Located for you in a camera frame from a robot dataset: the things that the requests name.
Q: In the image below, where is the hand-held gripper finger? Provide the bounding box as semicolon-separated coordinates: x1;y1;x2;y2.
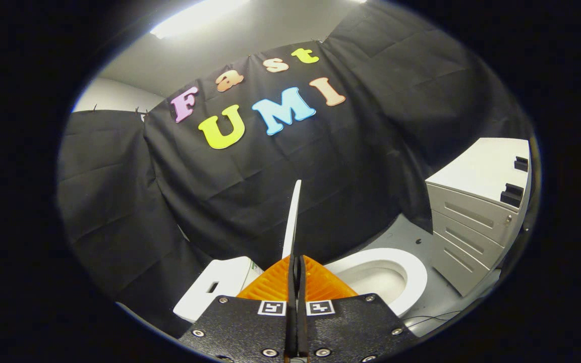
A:
179;255;299;363
296;255;417;363

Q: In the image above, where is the white toilet lid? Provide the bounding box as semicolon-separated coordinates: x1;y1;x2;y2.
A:
281;179;303;260

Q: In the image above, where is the white toilet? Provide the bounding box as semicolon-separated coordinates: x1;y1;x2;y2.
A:
173;256;417;323

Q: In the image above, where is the white toilet seat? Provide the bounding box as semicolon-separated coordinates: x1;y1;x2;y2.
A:
323;247;428;318

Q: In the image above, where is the black backdrop cloth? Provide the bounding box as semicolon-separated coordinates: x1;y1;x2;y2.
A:
57;0;533;338

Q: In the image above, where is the white drawer cabinet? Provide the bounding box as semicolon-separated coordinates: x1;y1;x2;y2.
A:
425;137;532;298

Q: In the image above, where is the large ceiling light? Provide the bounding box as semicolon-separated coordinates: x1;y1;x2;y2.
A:
149;0;251;39

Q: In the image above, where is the black floor cable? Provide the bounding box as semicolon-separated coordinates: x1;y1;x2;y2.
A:
404;310;462;326

